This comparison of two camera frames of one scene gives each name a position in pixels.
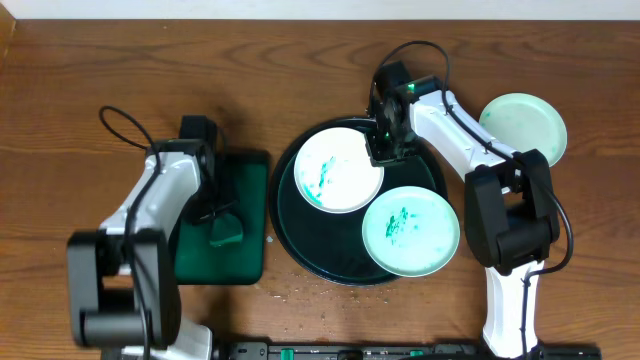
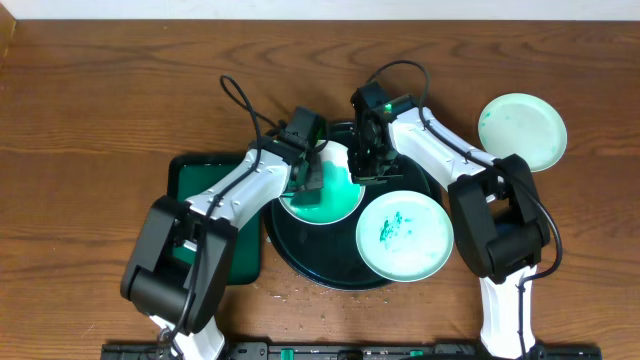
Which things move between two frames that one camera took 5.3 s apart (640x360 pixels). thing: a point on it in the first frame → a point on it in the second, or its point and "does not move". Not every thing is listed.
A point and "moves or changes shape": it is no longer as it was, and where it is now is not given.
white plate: [521, 122] does not move
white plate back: [334, 172] moves or changes shape
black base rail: [399, 350] does not move
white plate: [411, 231] does not move
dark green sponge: [226, 229] moves or changes shape
